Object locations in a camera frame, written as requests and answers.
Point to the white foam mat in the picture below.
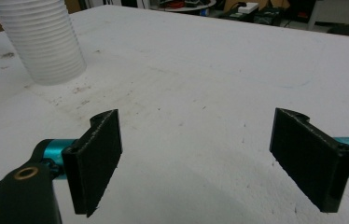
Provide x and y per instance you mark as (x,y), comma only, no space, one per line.
(194,77)

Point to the stack of translucent plastic cups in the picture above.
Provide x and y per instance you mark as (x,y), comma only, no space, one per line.
(45,43)

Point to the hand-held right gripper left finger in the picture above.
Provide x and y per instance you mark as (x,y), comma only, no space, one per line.
(96,161)

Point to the white box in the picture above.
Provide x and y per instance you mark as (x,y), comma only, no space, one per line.
(248,7)

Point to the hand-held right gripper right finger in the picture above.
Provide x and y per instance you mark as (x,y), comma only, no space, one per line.
(309,161)

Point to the round white table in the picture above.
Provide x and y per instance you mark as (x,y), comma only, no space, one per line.
(191,6)

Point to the blue tape roll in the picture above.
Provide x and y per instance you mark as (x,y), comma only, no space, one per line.
(204,11)

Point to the white desk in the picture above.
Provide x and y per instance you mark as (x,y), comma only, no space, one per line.
(340,11)

